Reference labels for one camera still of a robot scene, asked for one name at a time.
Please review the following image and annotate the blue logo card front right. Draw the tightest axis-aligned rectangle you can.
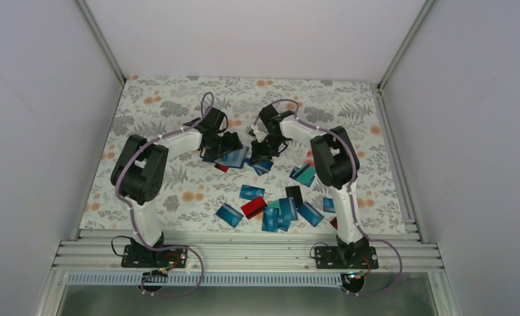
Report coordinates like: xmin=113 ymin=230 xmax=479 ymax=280
xmin=261 ymin=207 xmax=279 ymax=232

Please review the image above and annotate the blue card right of pile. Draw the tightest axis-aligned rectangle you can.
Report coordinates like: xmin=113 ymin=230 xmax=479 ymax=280
xmin=297 ymin=201 xmax=324 ymax=227

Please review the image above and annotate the blue card with silver stripe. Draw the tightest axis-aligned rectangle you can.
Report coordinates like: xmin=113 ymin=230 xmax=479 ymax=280
xmin=249 ymin=161 xmax=274 ymax=176

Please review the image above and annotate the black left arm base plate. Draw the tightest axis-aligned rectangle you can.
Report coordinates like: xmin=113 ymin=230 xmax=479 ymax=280
xmin=120 ymin=243 xmax=188 ymax=269

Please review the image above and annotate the teal green card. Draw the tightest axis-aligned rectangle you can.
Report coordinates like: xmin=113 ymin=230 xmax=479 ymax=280
xmin=295 ymin=164 xmax=316 ymax=186

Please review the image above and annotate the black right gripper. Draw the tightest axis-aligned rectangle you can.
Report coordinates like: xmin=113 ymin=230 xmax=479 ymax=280
xmin=251 ymin=133 xmax=286 ymax=166

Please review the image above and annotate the grey slotted cable duct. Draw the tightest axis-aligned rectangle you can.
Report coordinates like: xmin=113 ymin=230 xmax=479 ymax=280
xmin=65 ymin=271 xmax=347 ymax=288

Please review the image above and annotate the blue striped card pile centre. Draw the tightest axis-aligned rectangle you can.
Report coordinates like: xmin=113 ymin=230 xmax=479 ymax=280
xmin=278 ymin=197 xmax=298 ymax=221

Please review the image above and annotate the red card with black stripe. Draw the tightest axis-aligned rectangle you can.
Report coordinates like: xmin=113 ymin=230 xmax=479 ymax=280
xmin=214 ymin=164 xmax=229 ymax=172

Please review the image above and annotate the blue card with logo centre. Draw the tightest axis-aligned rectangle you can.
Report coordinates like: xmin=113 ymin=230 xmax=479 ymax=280
xmin=239 ymin=184 xmax=265 ymax=201

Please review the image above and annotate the floral patterned table mat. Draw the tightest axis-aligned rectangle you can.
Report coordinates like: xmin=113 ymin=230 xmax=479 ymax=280
xmin=80 ymin=76 xmax=406 ymax=234

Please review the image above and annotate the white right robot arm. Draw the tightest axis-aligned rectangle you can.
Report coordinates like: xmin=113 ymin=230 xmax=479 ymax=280
xmin=249 ymin=105 xmax=369 ymax=268

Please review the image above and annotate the blue card left front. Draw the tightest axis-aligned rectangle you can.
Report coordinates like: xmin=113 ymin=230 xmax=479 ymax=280
xmin=215 ymin=203 xmax=244 ymax=228

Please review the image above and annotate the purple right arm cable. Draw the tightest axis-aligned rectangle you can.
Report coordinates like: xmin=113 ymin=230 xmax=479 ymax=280
xmin=253 ymin=99 xmax=404 ymax=298

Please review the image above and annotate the aluminium rail frame front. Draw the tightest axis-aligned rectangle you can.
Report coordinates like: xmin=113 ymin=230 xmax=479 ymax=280
xmin=52 ymin=230 xmax=444 ymax=273

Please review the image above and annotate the red card lower right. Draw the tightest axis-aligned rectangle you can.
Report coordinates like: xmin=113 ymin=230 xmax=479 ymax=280
xmin=330 ymin=217 xmax=338 ymax=230

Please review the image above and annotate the blue card under teal card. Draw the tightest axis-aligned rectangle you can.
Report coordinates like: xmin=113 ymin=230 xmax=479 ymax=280
xmin=290 ymin=164 xmax=316 ymax=188

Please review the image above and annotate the blue card lower right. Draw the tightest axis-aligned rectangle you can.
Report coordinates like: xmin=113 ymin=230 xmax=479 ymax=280
xmin=323 ymin=197 xmax=336 ymax=213

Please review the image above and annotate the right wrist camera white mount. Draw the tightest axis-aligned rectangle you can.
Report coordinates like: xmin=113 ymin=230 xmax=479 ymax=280
xmin=247 ymin=124 xmax=267 ymax=142

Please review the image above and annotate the red card centre pile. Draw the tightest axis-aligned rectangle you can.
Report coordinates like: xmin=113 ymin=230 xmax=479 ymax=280
xmin=241 ymin=196 xmax=267 ymax=219

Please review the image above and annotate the blue denim card holder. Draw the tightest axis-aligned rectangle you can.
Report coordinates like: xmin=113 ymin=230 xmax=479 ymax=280
xmin=213 ymin=146 xmax=249 ymax=169

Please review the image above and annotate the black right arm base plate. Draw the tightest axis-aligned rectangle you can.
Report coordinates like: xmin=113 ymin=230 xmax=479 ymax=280
xmin=312 ymin=246 xmax=379 ymax=270

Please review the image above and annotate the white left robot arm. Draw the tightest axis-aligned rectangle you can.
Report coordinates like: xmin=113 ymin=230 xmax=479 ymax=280
xmin=111 ymin=108 xmax=243 ymax=267

